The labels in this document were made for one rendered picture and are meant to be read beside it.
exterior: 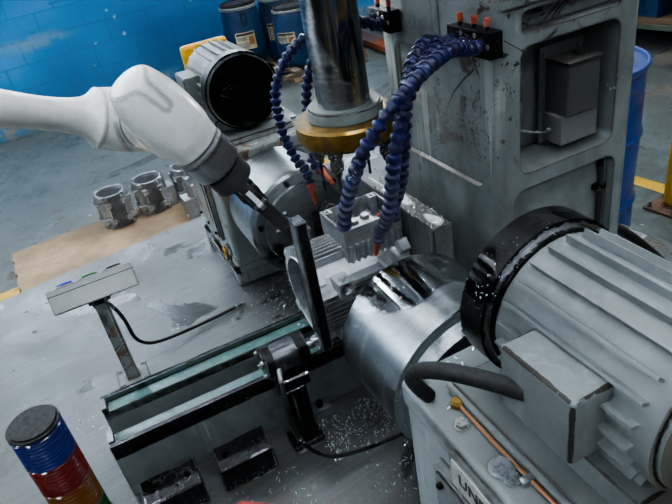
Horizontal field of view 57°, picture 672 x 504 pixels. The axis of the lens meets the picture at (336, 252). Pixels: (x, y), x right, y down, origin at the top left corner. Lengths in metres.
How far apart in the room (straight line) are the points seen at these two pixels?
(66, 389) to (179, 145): 0.74
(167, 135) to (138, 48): 5.71
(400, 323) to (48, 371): 0.99
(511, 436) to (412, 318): 0.25
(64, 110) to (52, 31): 5.41
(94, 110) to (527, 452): 0.83
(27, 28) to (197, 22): 1.60
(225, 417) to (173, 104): 0.56
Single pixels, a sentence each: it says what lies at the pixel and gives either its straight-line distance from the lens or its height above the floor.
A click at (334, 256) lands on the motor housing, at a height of 1.10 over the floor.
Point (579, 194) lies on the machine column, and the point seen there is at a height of 1.10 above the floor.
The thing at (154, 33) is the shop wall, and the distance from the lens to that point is 6.74.
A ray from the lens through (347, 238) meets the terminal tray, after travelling 1.10.
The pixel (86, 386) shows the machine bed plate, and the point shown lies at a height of 0.80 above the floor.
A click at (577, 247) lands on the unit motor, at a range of 0.62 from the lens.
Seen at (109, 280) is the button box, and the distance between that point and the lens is 1.33.
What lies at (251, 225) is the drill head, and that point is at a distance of 1.33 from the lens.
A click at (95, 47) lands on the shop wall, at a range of 6.60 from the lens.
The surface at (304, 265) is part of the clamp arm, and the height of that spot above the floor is 1.18.
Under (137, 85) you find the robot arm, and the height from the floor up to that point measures 1.47.
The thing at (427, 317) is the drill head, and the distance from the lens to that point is 0.86.
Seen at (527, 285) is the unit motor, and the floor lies 1.33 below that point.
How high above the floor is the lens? 1.70
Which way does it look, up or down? 32 degrees down
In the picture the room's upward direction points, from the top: 11 degrees counter-clockwise
